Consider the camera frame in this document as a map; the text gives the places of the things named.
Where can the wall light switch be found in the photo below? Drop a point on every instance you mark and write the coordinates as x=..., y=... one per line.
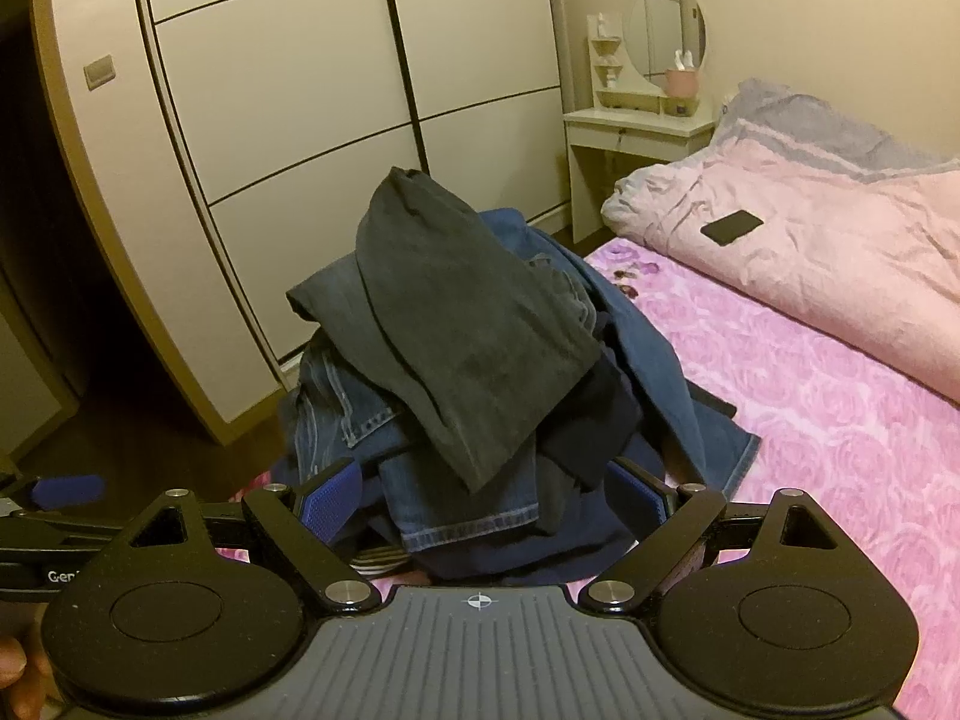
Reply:
x=99, y=72

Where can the person's left hand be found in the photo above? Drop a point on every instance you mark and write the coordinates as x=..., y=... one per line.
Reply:
x=15, y=679

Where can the pink tissue box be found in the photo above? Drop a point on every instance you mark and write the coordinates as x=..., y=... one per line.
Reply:
x=682, y=84

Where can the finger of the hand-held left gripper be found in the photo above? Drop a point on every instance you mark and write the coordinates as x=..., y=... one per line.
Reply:
x=67, y=490

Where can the dark blue jeans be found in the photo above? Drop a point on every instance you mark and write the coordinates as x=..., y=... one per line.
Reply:
x=652, y=360

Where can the pink duvet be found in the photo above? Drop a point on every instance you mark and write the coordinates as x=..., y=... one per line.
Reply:
x=825, y=255

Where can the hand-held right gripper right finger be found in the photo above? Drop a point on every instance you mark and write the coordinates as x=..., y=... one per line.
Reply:
x=637, y=493

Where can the white vanity table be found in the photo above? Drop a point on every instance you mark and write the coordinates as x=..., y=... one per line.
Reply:
x=637, y=131

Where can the dark grey pants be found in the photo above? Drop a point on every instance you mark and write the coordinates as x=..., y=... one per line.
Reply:
x=465, y=330

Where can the white wardrobe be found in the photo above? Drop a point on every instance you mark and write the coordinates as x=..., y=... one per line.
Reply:
x=300, y=90

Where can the white shelf organiser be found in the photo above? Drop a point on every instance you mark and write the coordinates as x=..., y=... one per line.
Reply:
x=607, y=52

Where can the pink floral bed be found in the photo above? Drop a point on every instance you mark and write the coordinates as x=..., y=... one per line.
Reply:
x=825, y=450

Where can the black phone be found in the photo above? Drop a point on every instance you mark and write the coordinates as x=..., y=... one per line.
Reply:
x=733, y=228

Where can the navy garment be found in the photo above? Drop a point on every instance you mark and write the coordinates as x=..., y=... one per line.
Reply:
x=510, y=559

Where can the black garment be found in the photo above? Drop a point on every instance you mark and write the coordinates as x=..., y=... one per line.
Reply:
x=592, y=412

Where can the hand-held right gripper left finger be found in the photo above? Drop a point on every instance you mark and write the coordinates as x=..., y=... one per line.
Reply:
x=330, y=499

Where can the striped garment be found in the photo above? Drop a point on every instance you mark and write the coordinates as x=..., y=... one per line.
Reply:
x=379, y=561

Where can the faded blue jeans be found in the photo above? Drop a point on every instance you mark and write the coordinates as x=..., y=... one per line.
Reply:
x=337, y=405

